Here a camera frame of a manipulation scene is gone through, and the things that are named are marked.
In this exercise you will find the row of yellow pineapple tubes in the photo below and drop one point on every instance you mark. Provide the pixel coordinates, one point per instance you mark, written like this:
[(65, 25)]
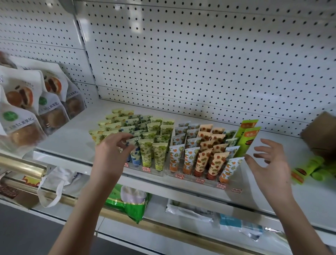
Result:
[(112, 124)]

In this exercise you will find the plain green tube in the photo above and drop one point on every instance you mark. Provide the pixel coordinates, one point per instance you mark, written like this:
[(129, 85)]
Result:
[(326, 170)]

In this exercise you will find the person's left forearm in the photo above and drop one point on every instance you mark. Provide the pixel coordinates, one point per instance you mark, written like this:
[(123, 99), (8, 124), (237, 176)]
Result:
[(86, 215)]

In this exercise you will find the white cloth bag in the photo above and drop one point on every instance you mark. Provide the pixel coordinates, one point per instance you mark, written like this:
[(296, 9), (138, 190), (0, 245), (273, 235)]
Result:
[(56, 184)]

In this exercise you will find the person's right middle finger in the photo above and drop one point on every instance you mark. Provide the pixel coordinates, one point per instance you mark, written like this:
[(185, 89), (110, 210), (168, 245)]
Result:
[(263, 150)]

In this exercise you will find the person's left thumb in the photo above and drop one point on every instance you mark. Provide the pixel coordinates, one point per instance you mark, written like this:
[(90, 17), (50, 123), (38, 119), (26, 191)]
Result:
[(128, 148)]

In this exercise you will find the clear acrylic display tray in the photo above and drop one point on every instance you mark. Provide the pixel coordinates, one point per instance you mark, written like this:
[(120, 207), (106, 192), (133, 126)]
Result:
[(130, 165), (202, 184)]

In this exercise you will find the rows of green grape tubes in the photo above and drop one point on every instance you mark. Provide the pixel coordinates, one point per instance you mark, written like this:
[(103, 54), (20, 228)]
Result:
[(157, 141)]

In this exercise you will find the white pegboard back panel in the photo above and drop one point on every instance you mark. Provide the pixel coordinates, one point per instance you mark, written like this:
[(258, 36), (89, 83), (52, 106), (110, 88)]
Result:
[(39, 26), (210, 65)]

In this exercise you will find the person's right hand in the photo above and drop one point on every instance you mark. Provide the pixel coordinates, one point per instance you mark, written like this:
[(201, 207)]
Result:
[(275, 173)]

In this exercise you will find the rows of orange citrus tubes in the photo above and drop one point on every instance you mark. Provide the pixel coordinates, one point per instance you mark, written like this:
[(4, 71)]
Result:
[(189, 155)]

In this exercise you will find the blue and white packet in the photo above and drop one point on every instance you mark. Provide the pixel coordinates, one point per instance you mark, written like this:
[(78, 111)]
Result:
[(238, 226)]

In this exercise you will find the blue floral cream tube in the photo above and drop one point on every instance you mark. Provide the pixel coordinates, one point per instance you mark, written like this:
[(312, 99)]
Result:
[(133, 141)]

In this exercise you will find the green tube with brown print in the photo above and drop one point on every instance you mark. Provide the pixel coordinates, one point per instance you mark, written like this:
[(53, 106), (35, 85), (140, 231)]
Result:
[(305, 170)]

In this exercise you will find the brown chocolate bar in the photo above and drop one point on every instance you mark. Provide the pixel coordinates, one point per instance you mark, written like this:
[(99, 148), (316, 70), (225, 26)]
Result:
[(9, 191)]

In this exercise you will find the white shelf with gold rail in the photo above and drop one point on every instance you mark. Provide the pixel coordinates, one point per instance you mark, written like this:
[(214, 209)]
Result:
[(18, 164)]

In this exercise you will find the person's right forearm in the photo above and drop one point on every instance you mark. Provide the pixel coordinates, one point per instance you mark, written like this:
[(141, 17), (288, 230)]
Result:
[(296, 223)]

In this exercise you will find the white lower shelf, gold edge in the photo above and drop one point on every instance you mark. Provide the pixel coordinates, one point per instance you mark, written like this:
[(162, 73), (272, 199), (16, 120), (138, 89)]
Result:
[(162, 231)]

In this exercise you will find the green sachet with orange top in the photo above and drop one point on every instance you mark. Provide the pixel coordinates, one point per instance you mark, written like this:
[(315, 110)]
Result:
[(246, 143), (249, 124)]

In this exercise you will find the person's left hand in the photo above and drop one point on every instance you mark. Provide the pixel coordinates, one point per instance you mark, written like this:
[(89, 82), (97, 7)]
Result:
[(107, 157)]

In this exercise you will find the person's right thumb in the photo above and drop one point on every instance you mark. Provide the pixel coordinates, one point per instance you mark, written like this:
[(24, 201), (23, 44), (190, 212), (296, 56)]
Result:
[(253, 165)]

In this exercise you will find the brown cardboard box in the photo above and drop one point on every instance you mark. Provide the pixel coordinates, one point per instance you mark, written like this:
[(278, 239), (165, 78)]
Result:
[(320, 134)]

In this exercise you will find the row of blue-print tubes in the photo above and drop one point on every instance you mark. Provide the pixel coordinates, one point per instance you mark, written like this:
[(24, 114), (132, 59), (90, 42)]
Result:
[(133, 123)]

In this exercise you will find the white bread bun packet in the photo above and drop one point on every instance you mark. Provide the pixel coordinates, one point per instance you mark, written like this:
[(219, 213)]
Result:
[(23, 118), (6, 61), (52, 105), (74, 101)]

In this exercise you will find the white metal shelf board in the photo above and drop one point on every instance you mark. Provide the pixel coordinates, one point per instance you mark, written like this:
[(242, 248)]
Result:
[(76, 136)]

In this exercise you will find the white green-print cream tube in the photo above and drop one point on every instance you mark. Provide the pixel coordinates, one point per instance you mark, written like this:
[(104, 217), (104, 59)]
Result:
[(230, 134), (231, 141)]

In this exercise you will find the white plastic packet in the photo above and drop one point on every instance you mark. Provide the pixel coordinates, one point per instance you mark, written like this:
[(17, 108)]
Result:
[(189, 208)]

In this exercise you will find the red price label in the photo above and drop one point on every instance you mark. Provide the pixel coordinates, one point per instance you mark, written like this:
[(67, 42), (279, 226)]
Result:
[(236, 190), (221, 186), (179, 176), (146, 169)]

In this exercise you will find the green and white packet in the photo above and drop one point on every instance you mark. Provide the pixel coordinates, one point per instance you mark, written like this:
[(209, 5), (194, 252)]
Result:
[(131, 202)]

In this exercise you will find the rows of brown peach tubes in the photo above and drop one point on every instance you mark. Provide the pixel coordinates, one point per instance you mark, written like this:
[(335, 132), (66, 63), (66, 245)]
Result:
[(204, 155)]

